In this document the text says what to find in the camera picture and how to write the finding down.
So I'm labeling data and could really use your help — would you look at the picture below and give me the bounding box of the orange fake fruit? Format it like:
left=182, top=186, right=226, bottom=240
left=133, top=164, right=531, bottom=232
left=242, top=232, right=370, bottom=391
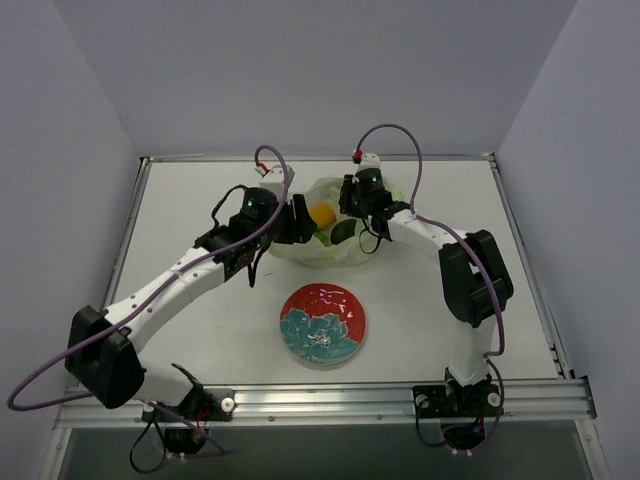
left=309, top=202, right=337, bottom=230

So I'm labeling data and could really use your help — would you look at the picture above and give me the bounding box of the dark green fake avocado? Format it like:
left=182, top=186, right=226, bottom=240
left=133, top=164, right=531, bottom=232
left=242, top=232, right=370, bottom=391
left=330, top=218, right=357, bottom=245

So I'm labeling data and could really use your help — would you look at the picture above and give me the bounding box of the green avocado-print plastic bag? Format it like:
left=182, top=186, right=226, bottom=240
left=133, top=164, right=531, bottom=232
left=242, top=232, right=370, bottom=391
left=268, top=177, right=376, bottom=269

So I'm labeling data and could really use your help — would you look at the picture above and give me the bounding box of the light green fake fruit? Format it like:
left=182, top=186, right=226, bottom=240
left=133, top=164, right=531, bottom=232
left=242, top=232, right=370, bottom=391
left=314, top=231, right=333, bottom=247

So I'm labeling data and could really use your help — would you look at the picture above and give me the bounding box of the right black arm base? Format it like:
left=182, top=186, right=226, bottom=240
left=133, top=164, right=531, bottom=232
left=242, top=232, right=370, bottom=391
left=412, top=378, right=505, bottom=457

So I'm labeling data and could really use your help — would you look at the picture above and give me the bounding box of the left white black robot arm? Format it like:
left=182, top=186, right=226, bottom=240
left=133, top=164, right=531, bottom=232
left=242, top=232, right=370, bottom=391
left=65, top=187, right=316, bottom=419

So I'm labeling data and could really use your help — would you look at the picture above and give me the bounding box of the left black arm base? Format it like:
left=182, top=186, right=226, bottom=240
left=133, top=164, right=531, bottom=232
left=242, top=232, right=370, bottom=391
left=135, top=363, right=236, bottom=458

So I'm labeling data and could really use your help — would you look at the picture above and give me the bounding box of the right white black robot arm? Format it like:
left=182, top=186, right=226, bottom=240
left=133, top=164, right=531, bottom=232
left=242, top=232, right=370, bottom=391
left=339, top=167, right=514, bottom=413

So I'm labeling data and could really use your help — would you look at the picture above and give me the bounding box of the red and teal flower plate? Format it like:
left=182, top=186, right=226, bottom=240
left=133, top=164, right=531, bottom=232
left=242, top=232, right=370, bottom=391
left=279, top=283, right=367, bottom=367

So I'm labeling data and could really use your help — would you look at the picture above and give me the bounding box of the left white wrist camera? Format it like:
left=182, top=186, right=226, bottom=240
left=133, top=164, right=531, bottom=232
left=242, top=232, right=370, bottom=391
left=254, top=164, right=295, bottom=197

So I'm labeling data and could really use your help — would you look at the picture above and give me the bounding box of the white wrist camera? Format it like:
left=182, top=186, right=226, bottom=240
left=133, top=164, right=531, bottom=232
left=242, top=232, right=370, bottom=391
left=254, top=164, right=295, bottom=197
left=352, top=150, right=381, bottom=172

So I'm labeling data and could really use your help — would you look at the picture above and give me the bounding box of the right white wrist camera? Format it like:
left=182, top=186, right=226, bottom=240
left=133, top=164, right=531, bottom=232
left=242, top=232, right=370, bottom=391
left=352, top=150, right=381, bottom=172

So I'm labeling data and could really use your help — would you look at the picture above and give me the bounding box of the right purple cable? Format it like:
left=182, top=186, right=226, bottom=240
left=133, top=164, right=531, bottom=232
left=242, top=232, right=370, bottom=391
left=352, top=122, right=506, bottom=436

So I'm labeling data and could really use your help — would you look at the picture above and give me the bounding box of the purple cable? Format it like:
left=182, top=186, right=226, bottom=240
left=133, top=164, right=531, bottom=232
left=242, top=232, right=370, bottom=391
left=7, top=144, right=291, bottom=412
left=352, top=122, right=506, bottom=436

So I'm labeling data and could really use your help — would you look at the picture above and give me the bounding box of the aluminium front rail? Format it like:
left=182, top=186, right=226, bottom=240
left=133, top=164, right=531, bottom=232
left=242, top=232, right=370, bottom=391
left=55, top=379, right=597, bottom=428

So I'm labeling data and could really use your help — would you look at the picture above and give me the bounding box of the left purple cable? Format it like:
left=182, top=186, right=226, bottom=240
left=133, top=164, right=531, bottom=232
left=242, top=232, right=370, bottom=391
left=7, top=144, right=291, bottom=412

